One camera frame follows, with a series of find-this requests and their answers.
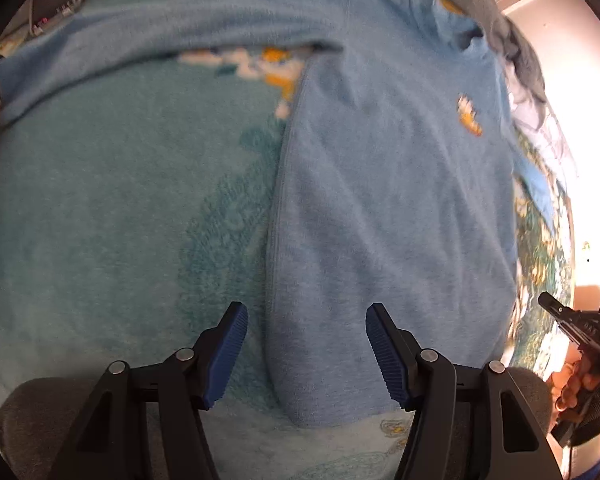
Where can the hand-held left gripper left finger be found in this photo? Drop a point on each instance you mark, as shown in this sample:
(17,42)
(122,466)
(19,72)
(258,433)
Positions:
(225,355)

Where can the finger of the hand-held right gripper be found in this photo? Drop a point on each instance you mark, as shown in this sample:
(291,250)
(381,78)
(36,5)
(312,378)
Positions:
(567,317)

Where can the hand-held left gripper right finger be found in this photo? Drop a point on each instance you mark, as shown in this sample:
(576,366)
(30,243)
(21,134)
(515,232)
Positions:
(387,355)

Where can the light blue sweater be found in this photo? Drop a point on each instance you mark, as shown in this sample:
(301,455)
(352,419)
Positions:
(390,185)

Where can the person's right hand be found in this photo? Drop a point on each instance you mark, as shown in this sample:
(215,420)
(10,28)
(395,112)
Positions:
(577,385)

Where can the pale blue thin cloth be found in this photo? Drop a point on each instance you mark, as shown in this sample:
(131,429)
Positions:
(535,130)

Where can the grey sweater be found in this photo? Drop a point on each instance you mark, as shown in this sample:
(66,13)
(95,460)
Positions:
(485,5)

